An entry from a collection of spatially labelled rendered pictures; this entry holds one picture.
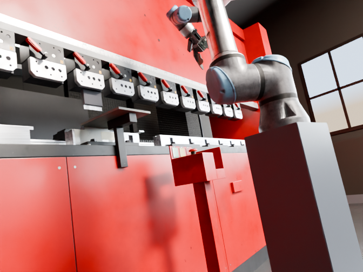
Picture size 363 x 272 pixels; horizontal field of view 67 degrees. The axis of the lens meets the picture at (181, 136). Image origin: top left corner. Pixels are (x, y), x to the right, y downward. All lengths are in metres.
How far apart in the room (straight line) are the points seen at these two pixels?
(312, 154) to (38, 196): 0.84
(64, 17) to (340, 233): 1.36
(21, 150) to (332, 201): 0.93
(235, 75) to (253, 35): 2.62
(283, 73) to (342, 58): 3.86
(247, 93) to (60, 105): 1.35
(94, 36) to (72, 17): 0.13
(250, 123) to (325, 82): 1.87
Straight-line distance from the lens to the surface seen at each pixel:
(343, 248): 0.88
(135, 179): 1.26
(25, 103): 1.82
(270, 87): 0.87
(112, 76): 1.49
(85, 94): 1.38
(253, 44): 3.39
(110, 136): 1.37
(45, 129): 1.82
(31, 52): 1.29
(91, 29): 1.55
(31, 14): 1.39
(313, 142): 0.84
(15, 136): 1.15
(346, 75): 4.67
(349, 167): 4.63
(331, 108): 4.69
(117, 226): 1.18
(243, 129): 3.24
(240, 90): 0.83
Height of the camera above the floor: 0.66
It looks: 10 degrees up
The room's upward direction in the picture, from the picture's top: 10 degrees counter-clockwise
